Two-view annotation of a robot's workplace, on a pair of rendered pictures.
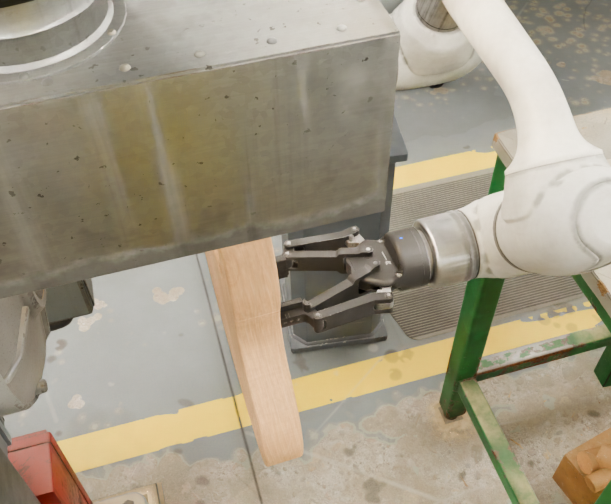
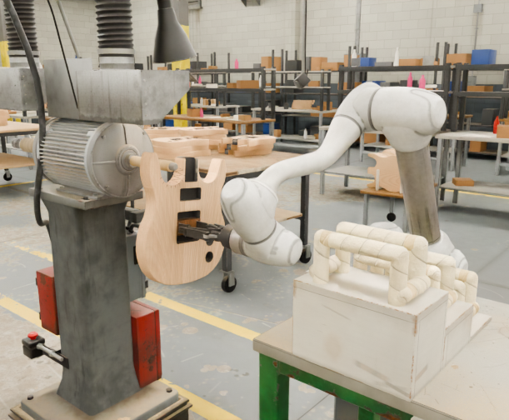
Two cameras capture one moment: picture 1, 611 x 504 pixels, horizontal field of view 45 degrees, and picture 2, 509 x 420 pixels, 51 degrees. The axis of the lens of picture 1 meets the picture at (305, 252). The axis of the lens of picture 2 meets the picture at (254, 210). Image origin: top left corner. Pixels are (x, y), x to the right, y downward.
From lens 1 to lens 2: 1.44 m
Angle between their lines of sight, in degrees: 57
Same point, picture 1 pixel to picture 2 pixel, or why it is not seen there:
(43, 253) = (92, 109)
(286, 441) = (141, 247)
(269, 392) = (144, 223)
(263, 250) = (148, 157)
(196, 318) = (304, 403)
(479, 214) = not seen: hidden behind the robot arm
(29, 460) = (143, 310)
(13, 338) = (102, 158)
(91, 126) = (101, 78)
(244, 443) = not seen: outside the picture
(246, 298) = (142, 172)
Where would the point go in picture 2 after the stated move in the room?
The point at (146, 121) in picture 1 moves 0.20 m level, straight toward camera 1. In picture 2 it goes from (107, 80) to (39, 80)
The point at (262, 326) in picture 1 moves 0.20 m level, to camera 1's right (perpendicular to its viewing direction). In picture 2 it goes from (150, 195) to (182, 208)
